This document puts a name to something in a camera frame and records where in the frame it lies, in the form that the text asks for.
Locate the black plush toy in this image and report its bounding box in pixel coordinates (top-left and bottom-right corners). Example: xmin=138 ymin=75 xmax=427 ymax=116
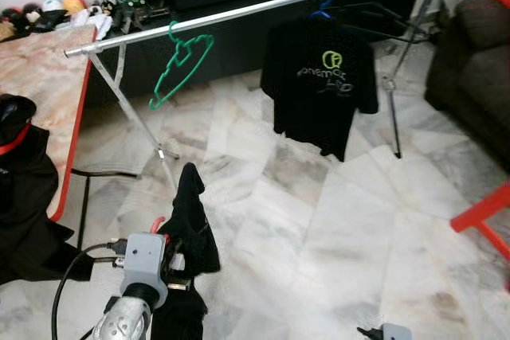
xmin=0 ymin=7 xmax=45 ymax=37

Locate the black clothes pile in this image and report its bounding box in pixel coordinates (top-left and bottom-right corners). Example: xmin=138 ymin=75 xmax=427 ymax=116
xmin=0 ymin=93 xmax=93 ymax=285

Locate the black shirt green logo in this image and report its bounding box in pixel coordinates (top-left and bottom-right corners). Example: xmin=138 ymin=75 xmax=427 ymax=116
xmin=260 ymin=15 xmax=380 ymax=162

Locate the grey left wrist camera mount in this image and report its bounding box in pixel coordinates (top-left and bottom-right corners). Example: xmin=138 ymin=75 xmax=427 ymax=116
xmin=120 ymin=233 xmax=171 ymax=310

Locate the black TV cabinet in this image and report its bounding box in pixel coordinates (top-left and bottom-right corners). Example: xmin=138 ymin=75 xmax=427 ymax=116
xmin=80 ymin=0 xmax=449 ymax=108

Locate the white paper stack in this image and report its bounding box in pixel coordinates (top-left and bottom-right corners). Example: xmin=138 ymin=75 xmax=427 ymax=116
xmin=83 ymin=6 xmax=114 ymax=40

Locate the green plastic hanger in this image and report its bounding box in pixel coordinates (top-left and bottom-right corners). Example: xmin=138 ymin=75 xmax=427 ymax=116
xmin=148 ymin=21 xmax=215 ymax=111

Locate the plain black shirt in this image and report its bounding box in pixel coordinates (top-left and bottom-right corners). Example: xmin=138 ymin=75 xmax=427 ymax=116
xmin=150 ymin=162 xmax=222 ymax=340

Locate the red plastic hanger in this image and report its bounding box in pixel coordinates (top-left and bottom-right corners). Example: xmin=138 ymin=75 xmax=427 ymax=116
xmin=149 ymin=214 xmax=167 ymax=235
xmin=0 ymin=121 xmax=33 ymax=156

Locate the orange toy ball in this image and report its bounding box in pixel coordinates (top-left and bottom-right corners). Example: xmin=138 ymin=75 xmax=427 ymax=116
xmin=62 ymin=0 xmax=88 ymax=16

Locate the marble table red edge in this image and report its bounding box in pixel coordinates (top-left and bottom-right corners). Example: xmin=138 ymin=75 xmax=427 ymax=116
xmin=0 ymin=23 xmax=141 ymax=250

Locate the silver metal clothes rack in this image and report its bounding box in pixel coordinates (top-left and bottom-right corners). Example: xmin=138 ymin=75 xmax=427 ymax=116
xmin=64 ymin=0 xmax=468 ymax=191

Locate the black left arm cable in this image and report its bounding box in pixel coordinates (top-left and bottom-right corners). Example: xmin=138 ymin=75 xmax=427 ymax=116
xmin=51 ymin=238 xmax=128 ymax=340

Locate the dark grey sofa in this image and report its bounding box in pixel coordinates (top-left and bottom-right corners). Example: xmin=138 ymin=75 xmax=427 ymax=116
xmin=425 ymin=0 xmax=510 ymax=143

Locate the red plastic stool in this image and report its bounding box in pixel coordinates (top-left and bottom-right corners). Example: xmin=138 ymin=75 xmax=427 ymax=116
xmin=449 ymin=181 xmax=510 ymax=293

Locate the black plastic hanger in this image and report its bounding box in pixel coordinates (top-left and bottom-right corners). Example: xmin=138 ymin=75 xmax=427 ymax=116
xmin=330 ymin=1 xmax=433 ymax=43

